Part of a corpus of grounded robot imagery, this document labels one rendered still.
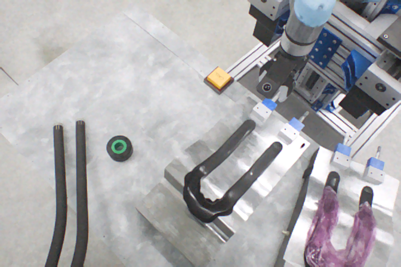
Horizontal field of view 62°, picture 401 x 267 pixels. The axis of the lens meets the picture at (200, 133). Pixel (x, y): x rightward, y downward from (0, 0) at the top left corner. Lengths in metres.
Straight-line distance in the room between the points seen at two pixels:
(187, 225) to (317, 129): 1.14
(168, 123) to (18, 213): 1.16
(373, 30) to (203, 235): 0.91
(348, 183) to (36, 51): 2.05
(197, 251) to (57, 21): 2.02
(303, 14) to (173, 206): 0.61
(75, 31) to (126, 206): 1.68
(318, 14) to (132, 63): 0.76
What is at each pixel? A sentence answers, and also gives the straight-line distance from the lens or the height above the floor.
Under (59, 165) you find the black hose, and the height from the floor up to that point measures 0.86.
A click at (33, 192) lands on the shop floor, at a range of 2.06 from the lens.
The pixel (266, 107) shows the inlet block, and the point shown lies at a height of 0.92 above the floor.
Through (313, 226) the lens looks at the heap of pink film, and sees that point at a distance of 1.01.
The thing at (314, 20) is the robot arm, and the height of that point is 1.33.
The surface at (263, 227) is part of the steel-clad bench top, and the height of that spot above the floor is 0.80.
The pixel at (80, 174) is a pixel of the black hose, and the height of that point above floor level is 0.88.
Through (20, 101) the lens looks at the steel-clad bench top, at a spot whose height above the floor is 0.80.
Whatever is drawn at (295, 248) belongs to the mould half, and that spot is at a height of 0.87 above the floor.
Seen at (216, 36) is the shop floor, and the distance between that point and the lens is 2.41.
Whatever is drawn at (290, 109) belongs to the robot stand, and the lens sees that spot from 1.93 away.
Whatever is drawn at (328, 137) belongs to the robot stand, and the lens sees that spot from 1.93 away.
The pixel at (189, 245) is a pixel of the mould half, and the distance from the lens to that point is 0.98.
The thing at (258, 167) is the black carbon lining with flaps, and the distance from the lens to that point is 1.03.
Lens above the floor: 1.83
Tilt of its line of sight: 66 degrees down
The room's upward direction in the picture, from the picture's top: 6 degrees clockwise
